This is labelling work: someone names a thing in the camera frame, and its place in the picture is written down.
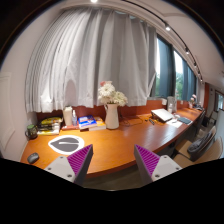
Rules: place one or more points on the black office chair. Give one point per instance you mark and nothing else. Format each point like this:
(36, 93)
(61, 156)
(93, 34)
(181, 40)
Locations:
(194, 150)

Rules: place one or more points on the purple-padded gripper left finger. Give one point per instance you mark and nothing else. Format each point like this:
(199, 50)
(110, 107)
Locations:
(74, 167)

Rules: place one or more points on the white ceramic pitcher vase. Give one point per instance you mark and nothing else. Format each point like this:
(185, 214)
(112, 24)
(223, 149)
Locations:
(111, 120)

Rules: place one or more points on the ceiling track light rail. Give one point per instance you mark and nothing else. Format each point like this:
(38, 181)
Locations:
(170, 29)

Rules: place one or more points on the clear small bottle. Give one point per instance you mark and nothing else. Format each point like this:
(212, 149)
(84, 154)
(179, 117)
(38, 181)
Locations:
(74, 118)

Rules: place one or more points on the white curtain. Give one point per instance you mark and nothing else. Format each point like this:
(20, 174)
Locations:
(82, 48)

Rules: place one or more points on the dark green mug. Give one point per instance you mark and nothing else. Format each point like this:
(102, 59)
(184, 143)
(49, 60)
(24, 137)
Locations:
(31, 132)

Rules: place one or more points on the white flower bouquet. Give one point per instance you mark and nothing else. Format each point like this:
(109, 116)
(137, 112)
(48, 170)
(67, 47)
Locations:
(107, 94)

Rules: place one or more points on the grey-blue window curtain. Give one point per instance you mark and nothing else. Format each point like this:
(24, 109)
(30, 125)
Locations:
(165, 76)

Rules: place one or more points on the dark tablet on desk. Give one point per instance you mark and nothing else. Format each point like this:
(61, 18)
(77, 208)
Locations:
(184, 120)

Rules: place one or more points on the white book under blue one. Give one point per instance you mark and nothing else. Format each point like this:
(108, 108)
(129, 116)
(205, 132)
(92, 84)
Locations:
(100, 124)

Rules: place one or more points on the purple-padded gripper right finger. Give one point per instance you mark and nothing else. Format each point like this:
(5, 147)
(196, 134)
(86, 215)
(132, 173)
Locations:
(153, 167)

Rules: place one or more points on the white laptop on stand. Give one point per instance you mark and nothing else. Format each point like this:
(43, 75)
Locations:
(162, 114)

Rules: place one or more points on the dark grey computer mouse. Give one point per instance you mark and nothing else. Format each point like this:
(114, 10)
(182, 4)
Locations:
(33, 158)

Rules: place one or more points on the stack of books yellow cover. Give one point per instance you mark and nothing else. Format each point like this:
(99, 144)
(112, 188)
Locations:
(49, 126)

